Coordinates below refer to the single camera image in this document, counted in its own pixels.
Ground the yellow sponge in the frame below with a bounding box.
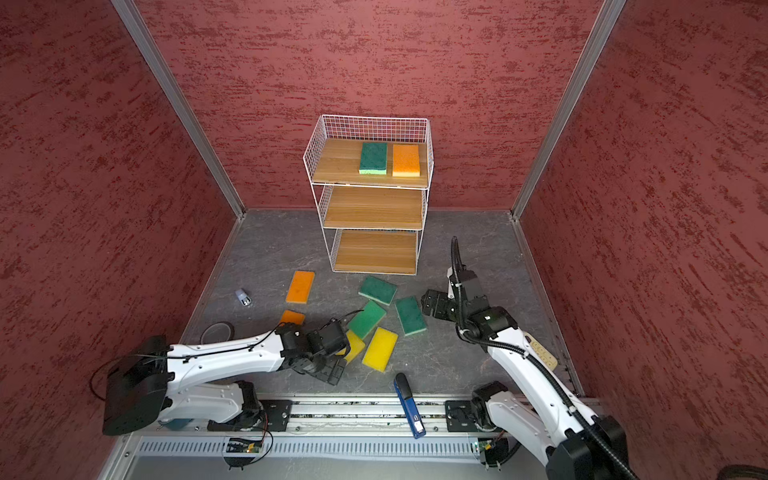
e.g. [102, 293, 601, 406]
[362, 328, 399, 373]
[338, 330, 366, 363]

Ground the orange sponge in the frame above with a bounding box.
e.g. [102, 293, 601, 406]
[392, 144, 421, 178]
[285, 271, 315, 304]
[280, 310, 306, 325]

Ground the dark green sponge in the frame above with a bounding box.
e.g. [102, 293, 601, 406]
[395, 296, 427, 336]
[358, 275, 398, 306]
[359, 142, 388, 175]

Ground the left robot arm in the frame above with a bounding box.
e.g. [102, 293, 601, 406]
[102, 319, 351, 437]

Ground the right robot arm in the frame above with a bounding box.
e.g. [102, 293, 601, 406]
[420, 269, 636, 479]

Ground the bottom wooden shelf board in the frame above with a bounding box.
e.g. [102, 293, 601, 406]
[333, 229, 418, 275]

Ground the wooden shelf board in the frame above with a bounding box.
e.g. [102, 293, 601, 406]
[311, 139, 434, 190]
[321, 186, 425, 230]
[333, 229, 418, 275]

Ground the middle wooden shelf board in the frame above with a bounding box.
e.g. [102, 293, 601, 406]
[321, 186, 425, 230]

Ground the top wooden shelf board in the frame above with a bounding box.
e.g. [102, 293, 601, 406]
[311, 139, 434, 190]

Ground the bright green sponge middle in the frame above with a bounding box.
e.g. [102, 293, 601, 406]
[348, 300, 387, 340]

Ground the dark green sponge top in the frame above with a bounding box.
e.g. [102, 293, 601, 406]
[358, 275, 398, 306]

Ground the blue black stapler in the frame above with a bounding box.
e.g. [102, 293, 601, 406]
[393, 372, 426, 439]

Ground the beige calculator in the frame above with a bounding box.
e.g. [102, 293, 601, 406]
[524, 332, 558, 371]

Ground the left circuit board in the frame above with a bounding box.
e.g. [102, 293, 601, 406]
[225, 437, 265, 455]

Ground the circuit board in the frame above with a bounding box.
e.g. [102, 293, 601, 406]
[474, 438, 510, 466]
[225, 437, 265, 455]

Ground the right circuit board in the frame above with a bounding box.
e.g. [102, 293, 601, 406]
[474, 438, 510, 466]

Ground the teal alarm clock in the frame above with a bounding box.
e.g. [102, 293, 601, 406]
[160, 419, 192, 431]

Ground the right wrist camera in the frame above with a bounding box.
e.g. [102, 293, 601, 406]
[448, 269, 484, 299]

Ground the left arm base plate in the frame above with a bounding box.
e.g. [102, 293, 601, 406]
[207, 400, 293, 433]

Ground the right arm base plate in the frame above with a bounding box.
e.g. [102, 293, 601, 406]
[444, 400, 502, 433]

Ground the aluminium mounting rail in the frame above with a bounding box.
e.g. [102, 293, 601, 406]
[102, 383, 603, 445]

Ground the white wire shelf rack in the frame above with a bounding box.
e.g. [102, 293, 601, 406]
[303, 114, 434, 275]

